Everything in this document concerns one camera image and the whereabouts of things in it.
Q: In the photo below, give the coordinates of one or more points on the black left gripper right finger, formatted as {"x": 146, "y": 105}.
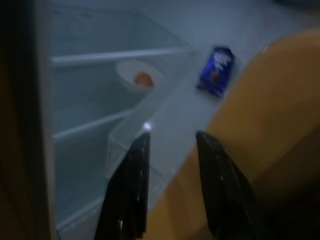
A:
{"x": 222, "y": 190}

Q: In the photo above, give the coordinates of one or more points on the brown egg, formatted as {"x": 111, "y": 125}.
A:
{"x": 143, "y": 79}

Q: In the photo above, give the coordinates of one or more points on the glass fridge shelf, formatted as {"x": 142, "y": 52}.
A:
{"x": 87, "y": 125}
{"x": 112, "y": 56}

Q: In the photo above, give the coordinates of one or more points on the clear fridge door bin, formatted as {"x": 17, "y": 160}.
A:
{"x": 117, "y": 150}

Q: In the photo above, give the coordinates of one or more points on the blue chocolate bar package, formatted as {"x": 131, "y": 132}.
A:
{"x": 216, "y": 70}

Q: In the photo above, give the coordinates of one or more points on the grey fridge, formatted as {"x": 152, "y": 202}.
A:
{"x": 180, "y": 112}

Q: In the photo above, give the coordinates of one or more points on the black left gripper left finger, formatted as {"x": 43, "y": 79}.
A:
{"x": 127, "y": 187}

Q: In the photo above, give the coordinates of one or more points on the yellow juice carton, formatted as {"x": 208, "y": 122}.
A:
{"x": 275, "y": 112}

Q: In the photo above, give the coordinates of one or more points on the white bowl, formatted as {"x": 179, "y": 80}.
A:
{"x": 127, "y": 72}

